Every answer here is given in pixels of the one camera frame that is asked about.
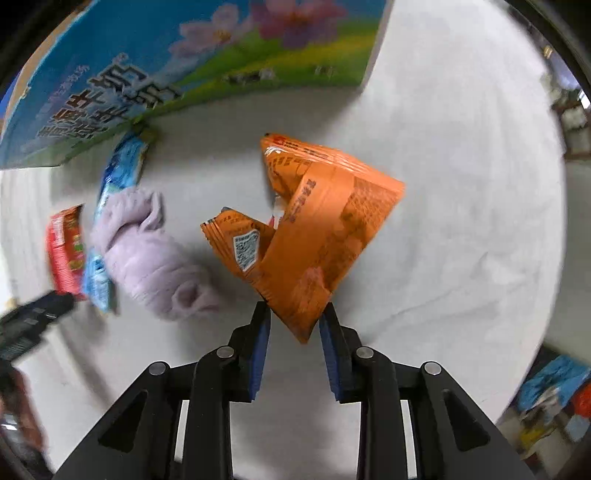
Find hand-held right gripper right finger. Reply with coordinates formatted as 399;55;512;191
318;302;536;480

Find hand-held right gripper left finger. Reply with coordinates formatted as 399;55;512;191
54;301;271;480

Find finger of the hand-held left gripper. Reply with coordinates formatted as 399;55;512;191
0;290;76;363

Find orange snack packet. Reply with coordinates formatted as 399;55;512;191
200;134;406;343

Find printed cardboard box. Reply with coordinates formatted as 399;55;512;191
0;0;394;169

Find person's left hand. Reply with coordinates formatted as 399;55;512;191
0;360;47;455

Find red snack packet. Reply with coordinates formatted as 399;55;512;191
45;205;88;302

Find lavender plush towel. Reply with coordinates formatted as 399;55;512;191
90;187;221;322

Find blue snack packet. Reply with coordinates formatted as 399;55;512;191
82;133;149;315

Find pile of colourful clutter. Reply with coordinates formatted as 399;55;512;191
515;354;591;444

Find background shelf clutter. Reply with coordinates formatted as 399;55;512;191
540;41;591;160

